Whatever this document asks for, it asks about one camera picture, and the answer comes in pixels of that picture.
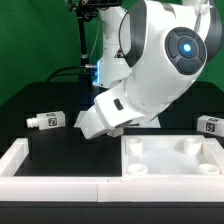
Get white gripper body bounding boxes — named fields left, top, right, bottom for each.
left=80, top=81, right=144, bottom=139

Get white square tabletop part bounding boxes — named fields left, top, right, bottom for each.
left=121, top=135, right=224, bottom=176

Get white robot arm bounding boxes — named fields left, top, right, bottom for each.
left=80, top=0, right=223, bottom=139

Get white sheet with tags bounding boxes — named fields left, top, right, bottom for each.
left=74, top=111, right=161, bottom=128

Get white U-shaped fence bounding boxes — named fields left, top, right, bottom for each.
left=0, top=138, right=224, bottom=202

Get black cables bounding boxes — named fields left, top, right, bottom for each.
left=45, top=65, right=98, bottom=83

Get black camera stand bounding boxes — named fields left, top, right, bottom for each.
left=65, top=0, right=122, bottom=66

